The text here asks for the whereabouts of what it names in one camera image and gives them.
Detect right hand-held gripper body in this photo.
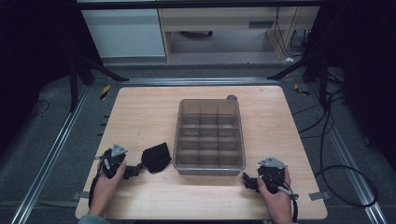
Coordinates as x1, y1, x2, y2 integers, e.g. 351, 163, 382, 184
256, 157, 289, 195

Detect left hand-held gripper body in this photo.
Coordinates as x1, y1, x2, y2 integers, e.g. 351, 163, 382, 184
95, 142, 133, 180

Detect black cloth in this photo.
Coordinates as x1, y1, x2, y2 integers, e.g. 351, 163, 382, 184
141, 142, 173, 175

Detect clear grey divided storage box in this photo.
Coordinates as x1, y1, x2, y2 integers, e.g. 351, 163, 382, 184
172, 98, 247, 177

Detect person's right hand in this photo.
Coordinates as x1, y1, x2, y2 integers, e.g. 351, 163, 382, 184
256, 168, 294, 224

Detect person's left hand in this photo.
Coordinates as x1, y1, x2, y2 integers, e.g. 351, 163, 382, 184
88, 163, 128, 217

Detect grey tape piece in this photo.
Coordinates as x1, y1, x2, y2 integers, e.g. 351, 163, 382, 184
72, 190, 91, 201
308, 190, 331, 202

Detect yellow black striped tape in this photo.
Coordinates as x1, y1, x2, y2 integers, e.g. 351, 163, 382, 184
99, 84, 112, 101
292, 83, 311, 97

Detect black metal stand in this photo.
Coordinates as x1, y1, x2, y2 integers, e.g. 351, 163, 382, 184
266, 46, 331, 108
67, 46, 130, 113

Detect white cabinet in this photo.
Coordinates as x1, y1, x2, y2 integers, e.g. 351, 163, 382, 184
80, 7, 166, 59

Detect light wooden desk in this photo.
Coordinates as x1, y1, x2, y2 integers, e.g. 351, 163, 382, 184
158, 6, 321, 62

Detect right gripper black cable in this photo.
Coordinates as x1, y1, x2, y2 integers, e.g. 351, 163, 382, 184
264, 172, 301, 224

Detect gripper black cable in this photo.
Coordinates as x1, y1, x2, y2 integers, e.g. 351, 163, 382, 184
88, 153, 110, 209
264, 172, 301, 224

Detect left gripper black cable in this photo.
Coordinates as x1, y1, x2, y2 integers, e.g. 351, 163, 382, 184
88, 153, 110, 209

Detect aluminium floor rail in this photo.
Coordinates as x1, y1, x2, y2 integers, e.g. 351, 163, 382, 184
122, 77, 279, 87
9, 84, 92, 224
306, 83, 390, 224

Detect black looped floor cable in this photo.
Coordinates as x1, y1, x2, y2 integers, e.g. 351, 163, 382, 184
297, 69, 379, 209

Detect thin black floor cable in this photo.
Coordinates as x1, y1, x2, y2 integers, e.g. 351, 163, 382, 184
29, 99, 51, 119

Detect black hanging desk cables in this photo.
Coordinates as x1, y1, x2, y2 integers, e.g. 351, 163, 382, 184
272, 7, 312, 60

